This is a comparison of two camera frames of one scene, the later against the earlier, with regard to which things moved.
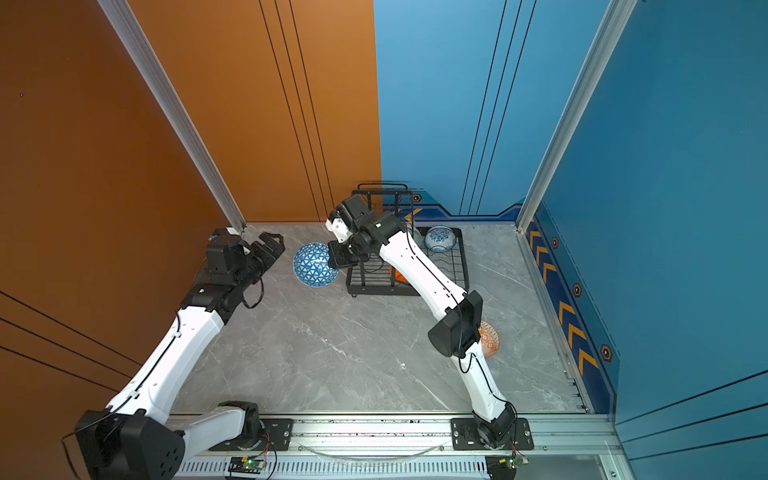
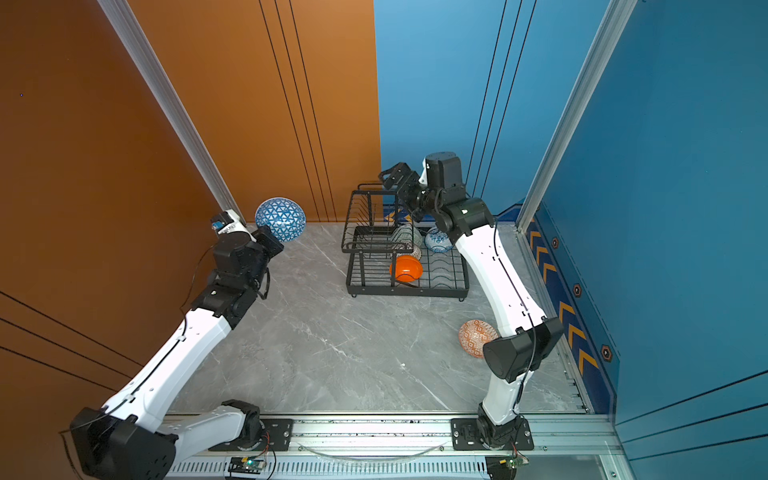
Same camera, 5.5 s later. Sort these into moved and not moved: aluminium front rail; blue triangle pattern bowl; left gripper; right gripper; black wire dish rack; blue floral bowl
Moved: right gripper; blue triangle pattern bowl
Not moved: left gripper; aluminium front rail; blue floral bowl; black wire dish rack
